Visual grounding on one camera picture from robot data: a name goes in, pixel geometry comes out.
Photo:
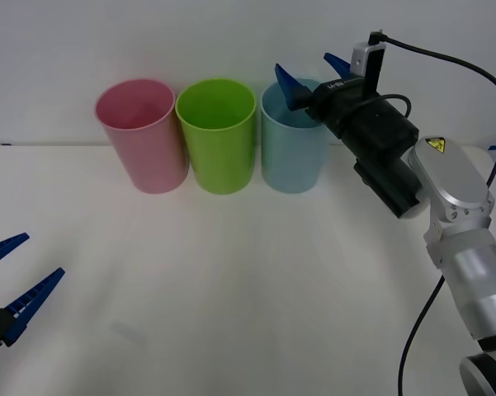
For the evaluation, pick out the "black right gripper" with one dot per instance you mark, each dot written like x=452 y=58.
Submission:
x=338 y=99

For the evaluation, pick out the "silver and black right arm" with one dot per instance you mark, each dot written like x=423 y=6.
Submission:
x=458 y=189

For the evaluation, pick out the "pale blue plastic bin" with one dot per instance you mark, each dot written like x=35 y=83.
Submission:
x=289 y=158

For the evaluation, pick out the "green plastic bin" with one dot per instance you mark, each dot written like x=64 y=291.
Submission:
x=220 y=161

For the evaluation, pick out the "pink plastic bin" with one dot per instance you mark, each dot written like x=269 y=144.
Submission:
x=148 y=156

